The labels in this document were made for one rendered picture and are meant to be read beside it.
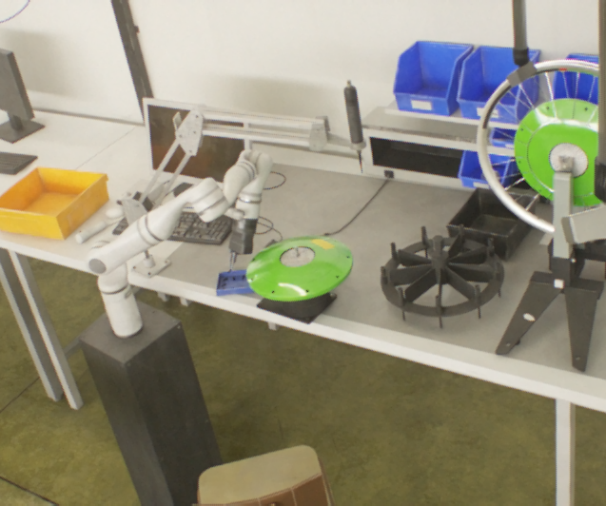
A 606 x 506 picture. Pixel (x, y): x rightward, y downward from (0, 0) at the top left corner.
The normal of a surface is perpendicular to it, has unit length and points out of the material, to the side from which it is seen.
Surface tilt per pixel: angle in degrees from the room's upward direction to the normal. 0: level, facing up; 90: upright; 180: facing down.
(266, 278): 21
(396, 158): 0
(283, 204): 0
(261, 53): 90
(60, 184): 86
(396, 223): 0
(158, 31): 90
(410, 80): 88
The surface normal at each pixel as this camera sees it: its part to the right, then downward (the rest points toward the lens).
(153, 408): 0.74, 0.27
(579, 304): -0.29, -0.61
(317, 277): 0.03, -0.62
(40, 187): 0.88, 0.07
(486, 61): -0.51, 0.55
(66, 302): -0.15, -0.82
